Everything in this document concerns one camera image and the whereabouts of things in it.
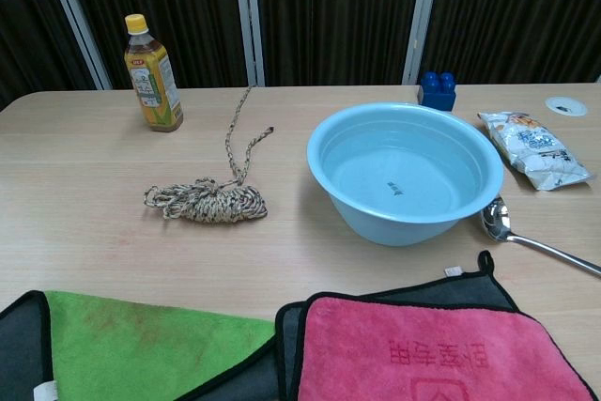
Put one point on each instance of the light blue plastic basin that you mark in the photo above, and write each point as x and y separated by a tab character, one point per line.
404	227

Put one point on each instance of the blue toy building block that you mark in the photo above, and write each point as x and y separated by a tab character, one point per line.
436	96

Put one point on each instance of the dark pleated curtain panel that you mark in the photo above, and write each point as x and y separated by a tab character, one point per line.
197	6
28	20
338	11
516	6

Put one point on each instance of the yellow-capped tea bottle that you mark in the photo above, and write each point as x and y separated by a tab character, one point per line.
152	86

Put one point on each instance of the pink and grey towel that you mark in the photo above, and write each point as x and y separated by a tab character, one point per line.
399	349

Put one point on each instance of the green and grey towel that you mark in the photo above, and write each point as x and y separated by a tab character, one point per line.
141	349

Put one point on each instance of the white snack bag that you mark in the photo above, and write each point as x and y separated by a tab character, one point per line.
535	147

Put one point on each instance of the grey metal partition post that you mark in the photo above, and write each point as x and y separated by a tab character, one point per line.
249	20
75	20
421	20

